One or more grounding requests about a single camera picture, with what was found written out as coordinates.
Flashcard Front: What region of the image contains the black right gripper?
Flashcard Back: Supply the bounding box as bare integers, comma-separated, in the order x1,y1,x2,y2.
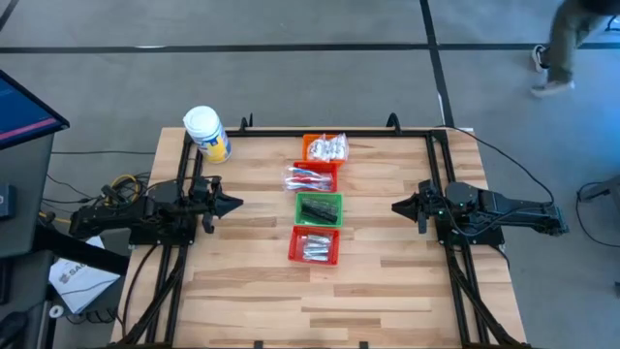
390,178,443,235

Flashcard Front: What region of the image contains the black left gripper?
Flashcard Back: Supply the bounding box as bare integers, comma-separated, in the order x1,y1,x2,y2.
191,175,245,235

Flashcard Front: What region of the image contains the red plastic basket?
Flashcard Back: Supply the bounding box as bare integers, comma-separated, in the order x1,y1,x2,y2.
292,161,340,194
287,225,342,267

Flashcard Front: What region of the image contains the green plastic basket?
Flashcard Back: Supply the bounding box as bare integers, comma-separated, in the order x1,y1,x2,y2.
294,191,345,229

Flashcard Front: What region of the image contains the white yellow wipes canister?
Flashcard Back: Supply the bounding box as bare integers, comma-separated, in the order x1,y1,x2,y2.
182,105,233,164

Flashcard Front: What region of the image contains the orange plastic basket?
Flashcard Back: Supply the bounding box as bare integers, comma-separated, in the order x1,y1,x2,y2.
301,134,347,168

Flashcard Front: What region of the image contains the black desk foot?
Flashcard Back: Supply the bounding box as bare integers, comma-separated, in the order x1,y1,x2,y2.
31,225,131,276

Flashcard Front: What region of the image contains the white printed booklet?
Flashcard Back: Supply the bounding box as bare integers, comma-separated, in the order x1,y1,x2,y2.
47,236,122,315

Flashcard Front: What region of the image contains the grey desk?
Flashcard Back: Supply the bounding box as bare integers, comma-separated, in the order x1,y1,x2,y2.
0,133,55,261

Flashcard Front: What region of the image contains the black desk device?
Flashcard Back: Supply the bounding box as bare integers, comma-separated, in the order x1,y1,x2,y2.
0,182,16,219

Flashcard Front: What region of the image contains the blue screen monitor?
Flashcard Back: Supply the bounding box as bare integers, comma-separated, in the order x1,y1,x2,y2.
0,70,71,150

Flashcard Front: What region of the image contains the person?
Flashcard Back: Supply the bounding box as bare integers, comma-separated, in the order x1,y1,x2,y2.
529,0,620,100

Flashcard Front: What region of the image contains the black rounded device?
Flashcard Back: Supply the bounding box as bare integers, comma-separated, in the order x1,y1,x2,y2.
0,309,31,349

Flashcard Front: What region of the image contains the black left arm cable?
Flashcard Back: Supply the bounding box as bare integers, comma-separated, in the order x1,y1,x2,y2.
142,174,224,195

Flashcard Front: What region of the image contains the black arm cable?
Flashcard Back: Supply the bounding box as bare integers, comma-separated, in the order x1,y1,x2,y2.
142,174,224,195
435,125,557,207

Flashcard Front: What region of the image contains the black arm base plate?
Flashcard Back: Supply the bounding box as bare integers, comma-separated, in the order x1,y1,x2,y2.
435,207,506,247
126,220,201,247

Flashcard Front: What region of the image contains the black aluminium table frame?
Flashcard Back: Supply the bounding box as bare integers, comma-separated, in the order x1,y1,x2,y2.
115,111,527,349

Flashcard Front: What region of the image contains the yellow floor cable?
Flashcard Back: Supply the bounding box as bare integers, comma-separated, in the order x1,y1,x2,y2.
38,173,142,225

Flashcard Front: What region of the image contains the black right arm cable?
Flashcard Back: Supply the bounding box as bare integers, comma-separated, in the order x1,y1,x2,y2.
435,125,557,207

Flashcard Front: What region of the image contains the looped black floor cable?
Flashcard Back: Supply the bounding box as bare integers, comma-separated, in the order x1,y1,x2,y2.
573,181,620,249

